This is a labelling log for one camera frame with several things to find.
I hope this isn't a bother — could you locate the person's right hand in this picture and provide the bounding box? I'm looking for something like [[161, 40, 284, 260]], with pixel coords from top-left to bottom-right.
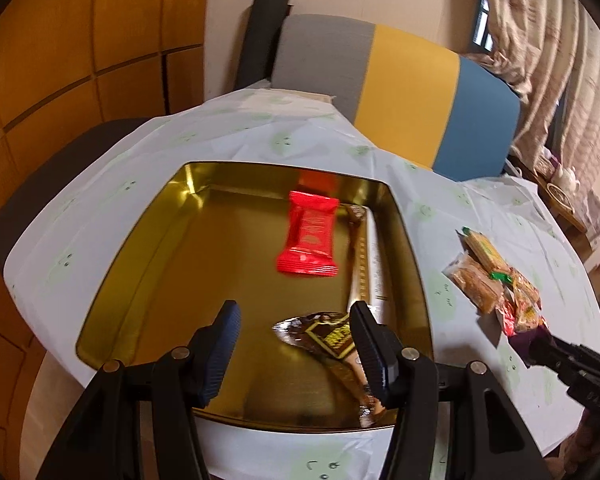
[[562, 410, 600, 474]]

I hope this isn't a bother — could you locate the clear brown pastry packet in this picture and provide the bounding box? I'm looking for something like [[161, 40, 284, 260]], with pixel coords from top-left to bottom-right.
[[443, 252, 504, 315]]

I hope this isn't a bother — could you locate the orange peanut snack bag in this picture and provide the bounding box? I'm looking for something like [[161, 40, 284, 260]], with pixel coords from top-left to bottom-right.
[[506, 268, 545, 334]]

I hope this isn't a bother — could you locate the black rolled mat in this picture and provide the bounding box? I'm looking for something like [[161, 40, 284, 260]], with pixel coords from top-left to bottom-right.
[[234, 0, 291, 90]]

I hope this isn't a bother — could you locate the purple snack packet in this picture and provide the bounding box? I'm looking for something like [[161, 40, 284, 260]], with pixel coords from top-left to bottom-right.
[[507, 324, 552, 368]]

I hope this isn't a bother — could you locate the brown sesame paste packet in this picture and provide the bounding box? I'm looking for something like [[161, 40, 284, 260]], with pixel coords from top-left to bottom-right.
[[272, 311, 394, 429]]

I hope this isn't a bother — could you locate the wooden panel cabinet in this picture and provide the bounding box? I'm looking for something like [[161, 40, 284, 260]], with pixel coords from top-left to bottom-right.
[[0, 0, 214, 480]]

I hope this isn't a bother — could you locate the red white candy packet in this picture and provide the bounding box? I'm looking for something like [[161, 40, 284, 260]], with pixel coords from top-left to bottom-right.
[[495, 298, 516, 337]]

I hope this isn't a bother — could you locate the gold tin box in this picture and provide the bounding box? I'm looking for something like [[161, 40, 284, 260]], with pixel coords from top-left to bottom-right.
[[76, 162, 432, 432]]

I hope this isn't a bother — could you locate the patterned tissue box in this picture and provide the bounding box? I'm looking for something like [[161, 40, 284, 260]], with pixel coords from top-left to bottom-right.
[[533, 146, 562, 181]]

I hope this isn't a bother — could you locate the pale blue smiley tablecloth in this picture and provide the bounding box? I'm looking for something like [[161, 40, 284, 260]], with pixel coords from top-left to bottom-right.
[[4, 90, 600, 452]]

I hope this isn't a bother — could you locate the grey yellow blue chair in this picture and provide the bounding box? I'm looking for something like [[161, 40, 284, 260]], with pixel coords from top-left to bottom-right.
[[272, 14, 520, 181]]

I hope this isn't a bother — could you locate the round woven tray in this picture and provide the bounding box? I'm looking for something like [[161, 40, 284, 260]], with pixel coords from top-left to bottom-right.
[[546, 182, 573, 214]]

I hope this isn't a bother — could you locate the white teapot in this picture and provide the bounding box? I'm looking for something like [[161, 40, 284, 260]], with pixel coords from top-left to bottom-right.
[[552, 165, 580, 194]]

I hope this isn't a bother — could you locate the beige patterned curtain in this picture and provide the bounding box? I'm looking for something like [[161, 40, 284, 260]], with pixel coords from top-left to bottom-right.
[[472, 0, 600, 193]]

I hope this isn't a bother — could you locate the yellow green cracker packet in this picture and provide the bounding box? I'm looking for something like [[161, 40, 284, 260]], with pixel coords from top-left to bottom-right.
[[462, 226, 513, 285]]

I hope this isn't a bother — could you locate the bright red snack packet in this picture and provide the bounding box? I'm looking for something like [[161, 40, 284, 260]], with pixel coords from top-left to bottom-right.
[[276, 191, 340, 278]]

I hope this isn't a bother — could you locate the black chair seat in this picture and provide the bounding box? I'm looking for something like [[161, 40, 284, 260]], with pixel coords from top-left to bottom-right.
[[0, 117, 149, 273]]

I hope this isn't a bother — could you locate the wooden side table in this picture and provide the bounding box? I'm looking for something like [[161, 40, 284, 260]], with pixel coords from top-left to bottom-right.
[[507, 155, 586, 235]]

